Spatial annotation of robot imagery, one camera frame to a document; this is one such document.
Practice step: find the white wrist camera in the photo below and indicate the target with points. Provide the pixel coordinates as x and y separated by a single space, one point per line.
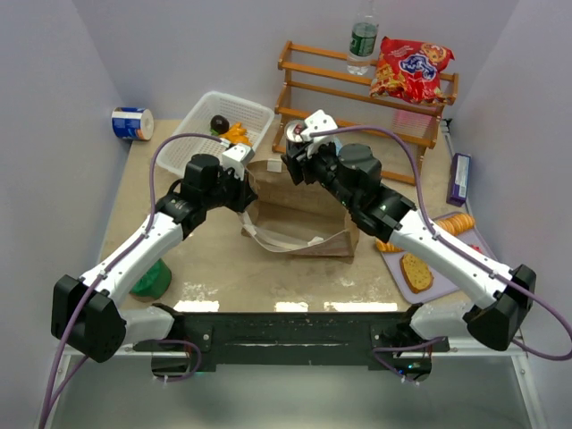
317 122
236 156

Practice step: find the silver blue drink can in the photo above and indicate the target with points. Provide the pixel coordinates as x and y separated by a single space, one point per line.
295 133

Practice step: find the green plastic bag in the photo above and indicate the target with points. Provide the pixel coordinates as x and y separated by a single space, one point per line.
154 283

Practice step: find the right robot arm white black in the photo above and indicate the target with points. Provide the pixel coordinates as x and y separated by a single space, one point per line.
352 175

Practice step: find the red frosted donut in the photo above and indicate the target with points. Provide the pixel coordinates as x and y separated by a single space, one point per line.
476 248

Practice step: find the wooden orange shelf rack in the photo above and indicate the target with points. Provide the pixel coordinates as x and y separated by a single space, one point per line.
313 78

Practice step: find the black base frame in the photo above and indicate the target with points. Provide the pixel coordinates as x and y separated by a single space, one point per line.
376 340

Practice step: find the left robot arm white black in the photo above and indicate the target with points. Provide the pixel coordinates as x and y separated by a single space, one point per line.
86 312

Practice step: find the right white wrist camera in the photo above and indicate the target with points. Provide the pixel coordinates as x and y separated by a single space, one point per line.
317 122

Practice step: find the bread slice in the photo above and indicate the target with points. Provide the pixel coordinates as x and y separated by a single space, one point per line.
416 273

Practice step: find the orange food piece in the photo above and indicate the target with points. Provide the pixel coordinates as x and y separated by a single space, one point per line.
236 134

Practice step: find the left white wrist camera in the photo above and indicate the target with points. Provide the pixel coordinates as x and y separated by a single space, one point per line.
236 156

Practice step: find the dark round fruit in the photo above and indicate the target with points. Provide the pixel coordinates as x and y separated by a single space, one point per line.
219 125

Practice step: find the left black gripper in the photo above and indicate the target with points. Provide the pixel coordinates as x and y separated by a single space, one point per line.
244 194

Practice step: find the purple box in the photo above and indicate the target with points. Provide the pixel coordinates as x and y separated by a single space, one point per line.
459 179

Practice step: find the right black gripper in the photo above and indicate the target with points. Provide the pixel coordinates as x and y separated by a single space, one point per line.
296 163

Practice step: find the red snack chip bag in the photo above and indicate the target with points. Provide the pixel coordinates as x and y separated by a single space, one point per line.
411 71

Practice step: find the white plastic basket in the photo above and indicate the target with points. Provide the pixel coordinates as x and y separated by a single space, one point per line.
254 118

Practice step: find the blue white paper roll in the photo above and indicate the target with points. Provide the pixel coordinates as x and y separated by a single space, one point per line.
133 123

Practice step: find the clear water bottle green label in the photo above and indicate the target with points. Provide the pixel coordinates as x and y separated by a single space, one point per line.
362 40

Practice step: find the brown paper grocery bag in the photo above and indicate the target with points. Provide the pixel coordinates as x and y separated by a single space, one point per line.
301 220

